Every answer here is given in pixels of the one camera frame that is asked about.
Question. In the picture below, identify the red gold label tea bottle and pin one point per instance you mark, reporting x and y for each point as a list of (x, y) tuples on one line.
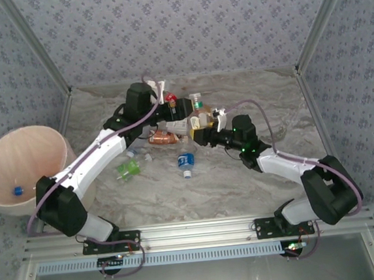
[(208, 116)]

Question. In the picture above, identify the clear bottle green cap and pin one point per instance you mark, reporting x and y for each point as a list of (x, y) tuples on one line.
[(198, 105)]

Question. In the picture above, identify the blue label water bottle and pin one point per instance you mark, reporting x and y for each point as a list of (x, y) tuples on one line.
[(185, 161)]

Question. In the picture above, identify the copper label bottle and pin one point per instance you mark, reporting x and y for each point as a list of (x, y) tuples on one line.
[(162, 138)]

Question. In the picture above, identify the clear bluish crushed bottle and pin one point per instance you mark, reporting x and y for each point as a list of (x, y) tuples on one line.
[(131, 153)]

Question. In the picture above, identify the small white bottle cap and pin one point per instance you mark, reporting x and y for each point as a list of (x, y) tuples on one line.
[(148, 157)]

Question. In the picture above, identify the green label bottle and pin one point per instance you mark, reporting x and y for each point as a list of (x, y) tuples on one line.
[(130, 169)]

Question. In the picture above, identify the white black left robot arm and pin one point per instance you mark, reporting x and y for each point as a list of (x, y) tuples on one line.
[(87, 161)]

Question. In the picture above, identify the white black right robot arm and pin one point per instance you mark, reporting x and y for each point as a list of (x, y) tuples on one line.
[(280, 163)]

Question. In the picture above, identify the beige round bin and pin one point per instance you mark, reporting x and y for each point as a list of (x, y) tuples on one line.
[(18, 154)]

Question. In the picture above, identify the red label small bottle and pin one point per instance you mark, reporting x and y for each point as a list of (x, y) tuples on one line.
[(171, 97)]

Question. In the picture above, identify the black controller board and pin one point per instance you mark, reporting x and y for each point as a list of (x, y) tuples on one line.
[(293, 248), (111, 262)]

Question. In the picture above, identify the grey metal base sheet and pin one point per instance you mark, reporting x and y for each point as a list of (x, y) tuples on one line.
[(199, 279)]

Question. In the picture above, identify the aluminium mounting rail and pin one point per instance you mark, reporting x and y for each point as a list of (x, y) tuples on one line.
[(195, 232)]

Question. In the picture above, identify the aluminium frame post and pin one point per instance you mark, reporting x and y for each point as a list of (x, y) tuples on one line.
[(324, 20), (35, 48)]

